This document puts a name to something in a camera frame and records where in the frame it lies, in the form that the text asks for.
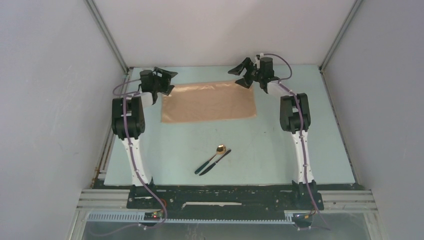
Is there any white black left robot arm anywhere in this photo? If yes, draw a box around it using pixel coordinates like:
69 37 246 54
111 67 178 187

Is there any black table knife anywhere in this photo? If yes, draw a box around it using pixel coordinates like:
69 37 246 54
199 149 232 176

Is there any right aluminium corner post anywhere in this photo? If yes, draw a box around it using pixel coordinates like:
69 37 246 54
319 0 364 73

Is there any grey slotted cable duct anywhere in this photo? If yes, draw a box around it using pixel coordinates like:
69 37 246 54
86 211 294 225

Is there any aluminium front frame rail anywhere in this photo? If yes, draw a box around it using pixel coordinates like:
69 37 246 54
77 189 378 213

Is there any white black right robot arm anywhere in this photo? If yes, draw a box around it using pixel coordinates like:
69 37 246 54
227 53 316 209

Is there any peach satin napkin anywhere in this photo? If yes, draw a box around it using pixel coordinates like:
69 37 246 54
161 81 257 124

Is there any left aluminium corner post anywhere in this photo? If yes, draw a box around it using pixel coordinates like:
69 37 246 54
84 0 130 73

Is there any gold spoon dark handle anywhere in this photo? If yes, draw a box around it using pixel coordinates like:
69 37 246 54
194 144 227 175

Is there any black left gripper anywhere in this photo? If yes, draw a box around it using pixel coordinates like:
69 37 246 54
151 67 177 96

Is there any left side aluminium rail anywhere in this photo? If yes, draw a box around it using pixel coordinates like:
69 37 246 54
92 67 134 184

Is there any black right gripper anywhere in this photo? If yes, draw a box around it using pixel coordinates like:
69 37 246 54
228 57 264 89

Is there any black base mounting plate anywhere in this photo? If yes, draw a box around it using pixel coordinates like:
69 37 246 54
126 184 324 211

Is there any aluminium corner post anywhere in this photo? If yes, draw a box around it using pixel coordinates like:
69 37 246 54
319 0 364 73
84 0 130 73

